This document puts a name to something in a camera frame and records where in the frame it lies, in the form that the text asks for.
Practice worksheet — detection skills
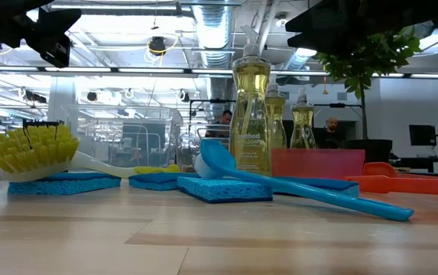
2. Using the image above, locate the yellow dish soap pump bottle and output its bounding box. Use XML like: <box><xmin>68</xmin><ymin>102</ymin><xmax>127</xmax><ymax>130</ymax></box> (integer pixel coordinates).
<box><xmin>229</xmin><ymin>24</ymin><xmax>274</xmax><ymax>177</ymax></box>
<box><xmin>265</xmin><ymin>81</ymin><xmax>287</xmax><ymax>150</ymax></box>
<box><xmin>289</xmin><ymin>86</ymin><xmax>317</xmax><ymax>150</ymax></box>

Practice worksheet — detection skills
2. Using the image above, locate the yellow-bristled white dish brush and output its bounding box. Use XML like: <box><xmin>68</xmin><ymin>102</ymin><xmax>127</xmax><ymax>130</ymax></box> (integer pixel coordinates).
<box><xmin>0</xmin><ymin>122</ymin><xmax>182</xmax><ymax>183</ymax></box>

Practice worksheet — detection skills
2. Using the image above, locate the small clear plastic bin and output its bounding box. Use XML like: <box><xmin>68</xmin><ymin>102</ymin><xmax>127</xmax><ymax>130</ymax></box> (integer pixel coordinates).
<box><xmin>175</xmin><ymin>122</ymin><xmax>235</xmax><ymax>175</ymax></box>

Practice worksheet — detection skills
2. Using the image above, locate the blue kitchen sponge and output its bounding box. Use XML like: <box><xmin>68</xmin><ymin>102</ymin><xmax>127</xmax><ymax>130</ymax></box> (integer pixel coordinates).
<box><xmin>176</xmin><ymin>175</ymin><xmax>274</xmax><ymax>205</ymax></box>
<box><xmin>7</xmin><ymin>171</ymin><xmax>122</xmax><ymax>196</ymax></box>
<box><xmin>274</xmin><ymin>176</ymin><xmax>361</xmax><ymax>199</ymax></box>
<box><xmin>128</xmin><ymin>172</ymin><xmax>201</xmax><ymax>192</ymax></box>

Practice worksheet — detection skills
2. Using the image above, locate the person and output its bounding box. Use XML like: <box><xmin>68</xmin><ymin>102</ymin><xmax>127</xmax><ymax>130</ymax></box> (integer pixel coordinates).
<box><xmin>315</xmin><ymin>116</ymin><xmax>345</xmax><ymax>150</ymax></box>
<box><xmin>204</xmin><ymin>109</ymin><xmax>234</xmax><ymax>139</ymax></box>

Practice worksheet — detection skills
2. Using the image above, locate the dark background desk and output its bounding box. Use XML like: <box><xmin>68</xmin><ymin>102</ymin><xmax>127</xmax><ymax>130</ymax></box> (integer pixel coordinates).
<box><xmin>388</xmin><ymin>155</ymin><xmax>438</xmax><ymax>175</ymax></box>

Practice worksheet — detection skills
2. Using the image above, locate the green leafy plant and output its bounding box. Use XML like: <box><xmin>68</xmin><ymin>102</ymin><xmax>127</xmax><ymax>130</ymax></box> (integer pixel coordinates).
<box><xmin>315</xmin><ymin>24</ymin><xmax>423</xmax><ymax>141</ymax></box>

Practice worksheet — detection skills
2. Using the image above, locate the black ceiling-hung device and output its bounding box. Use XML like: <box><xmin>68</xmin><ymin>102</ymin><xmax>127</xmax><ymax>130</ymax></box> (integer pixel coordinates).
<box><xmin>148</xmin><ymin>35</ymin><xmax>168</xmax><ymax>57</ymax></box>

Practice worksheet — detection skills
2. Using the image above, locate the silver ventilation duct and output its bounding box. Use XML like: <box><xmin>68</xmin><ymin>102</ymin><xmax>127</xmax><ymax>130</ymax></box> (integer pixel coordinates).
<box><xmin>191</xmin><ymin>2</ymin><xmax>237</xmax><ymax>124</ymax></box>

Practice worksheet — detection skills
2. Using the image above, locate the large clear plastic bin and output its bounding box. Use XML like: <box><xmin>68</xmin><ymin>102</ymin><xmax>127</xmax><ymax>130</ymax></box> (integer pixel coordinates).
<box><xmin>65</xmin><ymin>103</ymin><xmax>184</xmax><ymax>175</ymax></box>

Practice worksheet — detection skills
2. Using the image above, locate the blue dish brush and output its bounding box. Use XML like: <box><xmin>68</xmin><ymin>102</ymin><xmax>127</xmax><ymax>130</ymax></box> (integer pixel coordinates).
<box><xmin>193</xmin><ymin>137</ymin><xmax>416</xmax><ymax>223</ymax></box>

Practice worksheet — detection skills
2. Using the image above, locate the black plant pot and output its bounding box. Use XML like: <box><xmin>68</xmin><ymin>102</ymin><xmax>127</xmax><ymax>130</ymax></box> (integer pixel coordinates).
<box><xmin>341</xmin><ymin>138</ymin><xmax>394</xmax><ymax>164</ymax></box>

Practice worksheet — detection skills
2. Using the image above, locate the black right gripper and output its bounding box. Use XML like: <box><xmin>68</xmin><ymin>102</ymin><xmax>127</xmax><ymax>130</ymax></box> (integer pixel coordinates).
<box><xmin>285</xmin><ymin>0</ymin><xmax>438</xmax><ymax>55</ymax></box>

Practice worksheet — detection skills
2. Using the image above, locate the black computer monitor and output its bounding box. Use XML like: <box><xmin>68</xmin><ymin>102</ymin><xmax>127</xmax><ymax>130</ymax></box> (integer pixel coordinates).
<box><xmin>408</xmin><ymin>124</ymin><xmax>438</xmax><ymax>147</ymax></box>

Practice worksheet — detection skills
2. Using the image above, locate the red translucent plastic bin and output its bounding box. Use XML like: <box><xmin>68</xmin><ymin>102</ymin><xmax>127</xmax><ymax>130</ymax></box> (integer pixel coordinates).
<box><xmin>271</xmin><ymin>147</ymin><xmax>366</xmax><ymax>180</ymax></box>

